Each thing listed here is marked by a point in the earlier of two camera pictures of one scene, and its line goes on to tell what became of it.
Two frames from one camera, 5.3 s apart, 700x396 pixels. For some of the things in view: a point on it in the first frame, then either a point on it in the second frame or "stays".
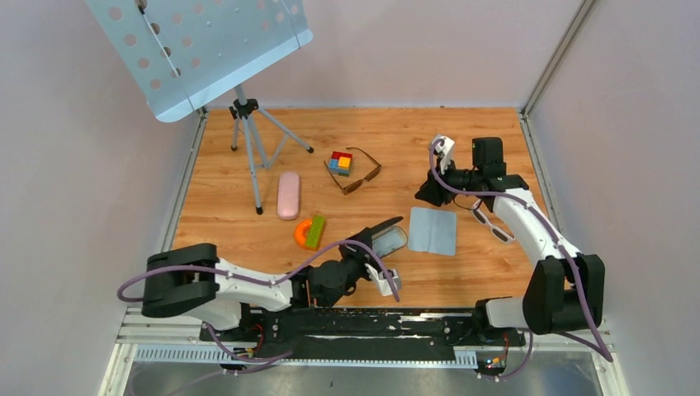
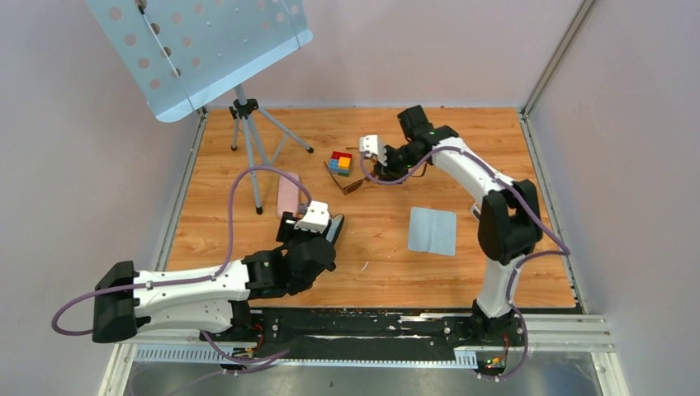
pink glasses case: x=289 y=184 stays
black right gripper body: x=442 y=195 to x=399 y=162
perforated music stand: x=182 y=54 stays
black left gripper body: x=356 y=257 to x=291 y=237
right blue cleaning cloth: x=432 y=231 stays
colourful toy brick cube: x=339 y=163 stays
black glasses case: x=383 y=238 to x=335 y=228
